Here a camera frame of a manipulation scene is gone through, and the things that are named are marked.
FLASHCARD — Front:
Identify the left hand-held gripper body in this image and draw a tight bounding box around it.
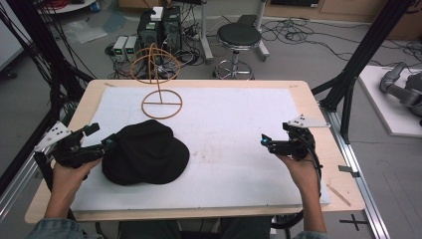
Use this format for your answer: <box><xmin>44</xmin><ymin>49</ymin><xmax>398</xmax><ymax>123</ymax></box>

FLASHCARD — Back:
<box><xmin>33</xmin><ymin>120</ymin><xmax>106</xmax><ymax>169</ymax></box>

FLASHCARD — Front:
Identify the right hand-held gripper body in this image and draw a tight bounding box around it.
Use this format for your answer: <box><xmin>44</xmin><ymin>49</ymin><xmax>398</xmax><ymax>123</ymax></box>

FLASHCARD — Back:
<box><xmin>268</xmin><ymin>114</ymin><xmax>331</xmax><ymax>161</ymax></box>

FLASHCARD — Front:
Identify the black hat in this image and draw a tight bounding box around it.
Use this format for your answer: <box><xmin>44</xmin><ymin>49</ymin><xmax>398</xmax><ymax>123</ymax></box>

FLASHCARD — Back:
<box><xmin>101</xmin><ymin>119</ymin><xmax>191</xmax><ymax>186</ymax></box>

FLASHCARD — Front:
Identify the wooden hat stand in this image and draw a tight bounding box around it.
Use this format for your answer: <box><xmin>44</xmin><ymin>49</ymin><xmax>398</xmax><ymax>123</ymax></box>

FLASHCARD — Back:
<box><xmin>129</xmin><ymin>42</ymin><xmax>184</xmax><ymax>120</ymax></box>

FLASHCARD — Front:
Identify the person's left hand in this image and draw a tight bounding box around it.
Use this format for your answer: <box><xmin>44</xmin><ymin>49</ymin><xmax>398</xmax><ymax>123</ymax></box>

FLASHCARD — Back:
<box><xmin>52</xmin><ymin>157</ymin><xmax>104</xmax><ymax>202</ymax></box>

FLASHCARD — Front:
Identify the person's right hand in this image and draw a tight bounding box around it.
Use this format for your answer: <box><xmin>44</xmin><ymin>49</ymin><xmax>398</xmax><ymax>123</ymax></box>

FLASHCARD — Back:
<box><xmin>277</xmin><ymin>154</ymin><xmax>321</xmax><ymax>200</ymax></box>

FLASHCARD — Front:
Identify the white foam mat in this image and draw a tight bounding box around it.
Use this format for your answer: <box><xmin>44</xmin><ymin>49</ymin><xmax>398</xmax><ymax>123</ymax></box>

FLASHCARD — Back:
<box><xmin>71</xmin><ymin>87</ymin><xmax>331</xmax><ymax>212</ymax></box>

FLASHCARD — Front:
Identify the wooden stick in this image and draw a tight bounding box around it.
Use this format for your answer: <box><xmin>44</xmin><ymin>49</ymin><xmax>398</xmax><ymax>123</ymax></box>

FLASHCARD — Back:
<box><xmin>325</xmin><ymin>184</ymin><xmax>352</xmax><ymax>207</ymax></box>

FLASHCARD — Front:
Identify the white power supply unit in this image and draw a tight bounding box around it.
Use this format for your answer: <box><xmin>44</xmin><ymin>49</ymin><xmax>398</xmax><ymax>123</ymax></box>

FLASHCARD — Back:
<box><xmin>124</xmin><ymin>35</ymin><xmax>140</xmax><ymax>63</ymax></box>
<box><xmin>112</xmin><ymin>35</ymin><xmax>129</xmax><ymax>62</ymax></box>

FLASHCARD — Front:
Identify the white platform board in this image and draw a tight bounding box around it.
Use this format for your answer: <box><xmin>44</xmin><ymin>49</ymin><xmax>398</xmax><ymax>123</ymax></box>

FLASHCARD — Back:
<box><xmin>357</xmin><ymin>65</ymin><xmax>422</xmax><ymax>138</ymax></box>

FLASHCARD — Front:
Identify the black round stool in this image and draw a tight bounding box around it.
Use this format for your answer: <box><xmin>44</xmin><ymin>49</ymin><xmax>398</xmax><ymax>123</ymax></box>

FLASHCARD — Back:
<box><xmin>213</xmin><ymin>23</ymin><xmax>263</xmax><ymax>81</ymax></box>

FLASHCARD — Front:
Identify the black computer tower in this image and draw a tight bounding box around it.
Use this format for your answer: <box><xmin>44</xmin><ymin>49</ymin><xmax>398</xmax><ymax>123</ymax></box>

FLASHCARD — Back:
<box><xmin>136</xmin><ymin>9</ymin><xmax>164</xmax><ymax>52</ymax></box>
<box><xmin>161</xmin><ymin>5</ymin><xmax>183</xmax><ymax>54</ymax></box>

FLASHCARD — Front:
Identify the white box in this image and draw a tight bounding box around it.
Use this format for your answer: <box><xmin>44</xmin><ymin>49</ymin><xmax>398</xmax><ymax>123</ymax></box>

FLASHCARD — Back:
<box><xmin>149</xmin><ymin>6</ymin><xmax>165</xmax><ymax>22</ymax></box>

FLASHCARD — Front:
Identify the aluminium rail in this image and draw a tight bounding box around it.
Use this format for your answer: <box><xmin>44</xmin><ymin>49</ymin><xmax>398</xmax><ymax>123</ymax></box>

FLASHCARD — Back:
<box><xmin>318</xmin><ymin>101</ymin><xmax>391</xmax><ymax>239</ymax></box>
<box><xmin>0</xmin><ymin>145</ymin><xmax>54</xmax><ymax>224</ymax></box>

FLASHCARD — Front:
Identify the black metal frame post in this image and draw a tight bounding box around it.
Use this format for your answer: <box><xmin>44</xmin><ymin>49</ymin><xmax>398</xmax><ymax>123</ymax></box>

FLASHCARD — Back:
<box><xmin>311</xmin><ymin>0</ymin><xmax>416</xmax><ymax>144</ymax></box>
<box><xmin>0</xmin><ymin>0</ymin><xmax>96</xmax><ymax>197</ymax></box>

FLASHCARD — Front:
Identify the tangle of black floor cables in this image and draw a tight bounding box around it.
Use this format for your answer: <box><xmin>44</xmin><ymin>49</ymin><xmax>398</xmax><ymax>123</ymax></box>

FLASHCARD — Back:
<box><xmin>258</xmin><ymin>17</ymin><xmax>422</xmax><ymax>69</ymax></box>

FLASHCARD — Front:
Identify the white desk leg frame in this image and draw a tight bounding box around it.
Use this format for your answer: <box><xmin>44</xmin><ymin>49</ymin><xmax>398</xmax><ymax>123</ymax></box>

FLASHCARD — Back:
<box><xmin>198</xmin><ymin>0</ymin><xmax>271</xmax><ymax>65</ymax></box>

